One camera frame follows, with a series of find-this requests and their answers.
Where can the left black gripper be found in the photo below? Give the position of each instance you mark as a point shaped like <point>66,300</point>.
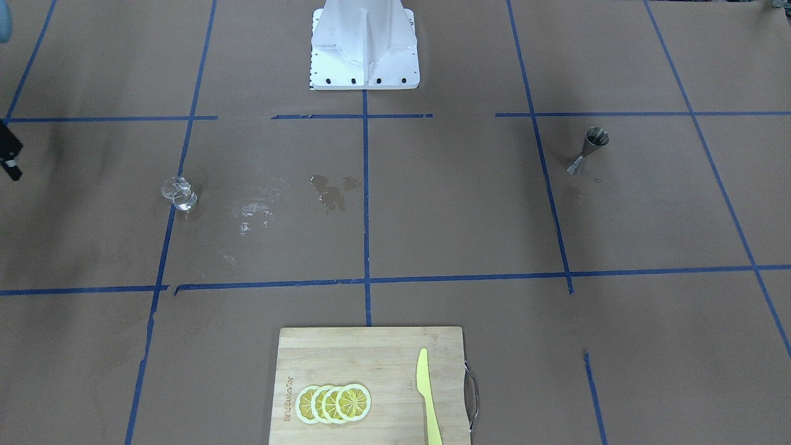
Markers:
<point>8,151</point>

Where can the clear glass cup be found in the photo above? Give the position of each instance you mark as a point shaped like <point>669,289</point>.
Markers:
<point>179,193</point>

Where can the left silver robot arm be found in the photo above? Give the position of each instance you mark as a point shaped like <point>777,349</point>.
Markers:
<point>6,27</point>

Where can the wooden cutting board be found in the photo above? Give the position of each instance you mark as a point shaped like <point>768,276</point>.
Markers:
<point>384,360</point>

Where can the yellow plastic knife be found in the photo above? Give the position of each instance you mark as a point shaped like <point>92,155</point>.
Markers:
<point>423,383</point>

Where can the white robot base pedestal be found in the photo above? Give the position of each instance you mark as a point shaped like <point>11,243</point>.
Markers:
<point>364,45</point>

